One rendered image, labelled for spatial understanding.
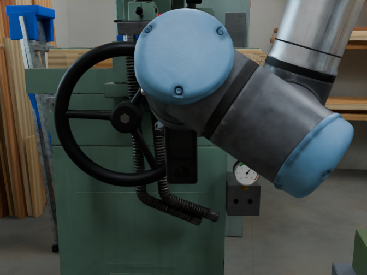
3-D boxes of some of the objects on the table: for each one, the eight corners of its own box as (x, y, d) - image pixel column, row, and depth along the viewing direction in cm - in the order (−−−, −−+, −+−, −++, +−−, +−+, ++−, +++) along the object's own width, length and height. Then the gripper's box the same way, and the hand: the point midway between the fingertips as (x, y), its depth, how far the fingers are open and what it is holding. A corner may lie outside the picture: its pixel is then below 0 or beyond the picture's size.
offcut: (48, 68, 91) (46, 52, 91) (46, 68, 95) (45, 52, 95) (66, 68, 93) (66, 52, 92) (64, 67, 97) (63, 52, 97)
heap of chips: (233, 68, 91) (234, 52, 90) (227, 67, 105) (227, 53, 104) (271, 68, 91) (271, 52, 90) (259, 67, 104) (260, 53, 104)
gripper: (216, 61, 51) (207, 101, 72) (148, 61, 51) (159, 101, 72) (217, 124, 49) (207, 145, 70) (148, 124, 49) (159, 146, 70)
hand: (183, 137), depth 69 cm, fingers closed
